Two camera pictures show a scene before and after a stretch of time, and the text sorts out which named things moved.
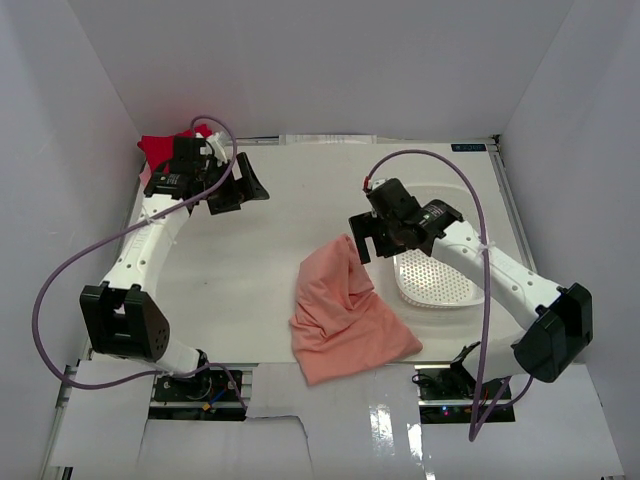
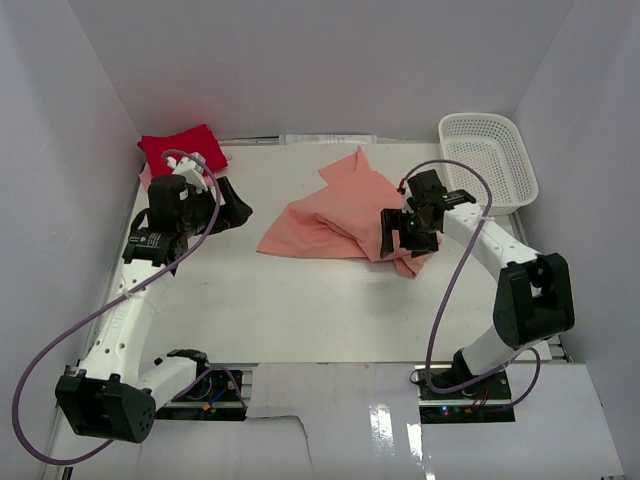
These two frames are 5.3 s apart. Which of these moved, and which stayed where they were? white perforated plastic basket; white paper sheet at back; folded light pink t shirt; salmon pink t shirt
Moved: salmon pink t shirt; white perforated plastic basket
Stayed: folded light pink t shirt; white paper sheet at back
